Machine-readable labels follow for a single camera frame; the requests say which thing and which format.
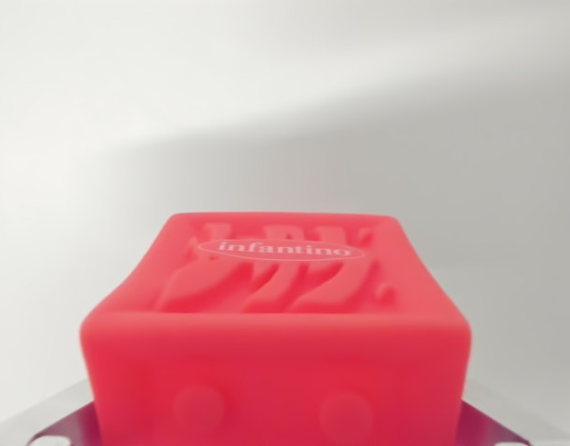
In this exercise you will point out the gripper right finger with silver black pad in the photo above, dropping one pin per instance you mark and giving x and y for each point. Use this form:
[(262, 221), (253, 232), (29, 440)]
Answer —
[(494, 420)]

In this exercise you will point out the gripper left finger with silver black pad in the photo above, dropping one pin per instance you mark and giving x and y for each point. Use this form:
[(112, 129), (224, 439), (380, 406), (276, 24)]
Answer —
[(61, 418)]

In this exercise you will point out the red soft infantino cube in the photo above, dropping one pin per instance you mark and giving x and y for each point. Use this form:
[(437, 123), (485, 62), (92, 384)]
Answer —
[(275, 353)]

